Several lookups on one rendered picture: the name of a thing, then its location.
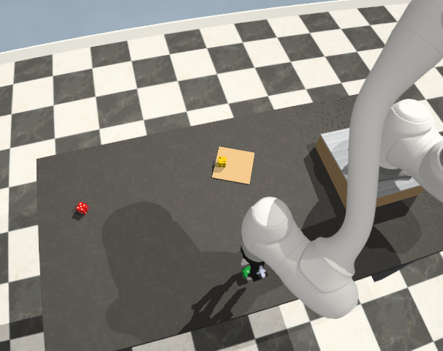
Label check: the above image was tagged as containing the pale yellow mat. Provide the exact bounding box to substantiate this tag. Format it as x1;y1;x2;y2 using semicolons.
212;147;254;184

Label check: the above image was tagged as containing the red die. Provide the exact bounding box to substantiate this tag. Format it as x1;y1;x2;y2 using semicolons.
76;202;89;215

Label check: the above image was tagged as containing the yellow die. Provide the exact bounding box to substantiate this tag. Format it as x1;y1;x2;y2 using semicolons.
218;156;227;167

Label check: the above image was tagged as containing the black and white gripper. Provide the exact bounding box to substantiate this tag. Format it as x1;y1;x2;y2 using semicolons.
241;247;268;282

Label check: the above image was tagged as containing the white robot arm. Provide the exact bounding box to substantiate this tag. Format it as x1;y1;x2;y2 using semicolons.
241;0;443;319

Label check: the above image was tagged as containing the green die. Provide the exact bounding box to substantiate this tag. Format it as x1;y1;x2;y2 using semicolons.
241;266;251;279

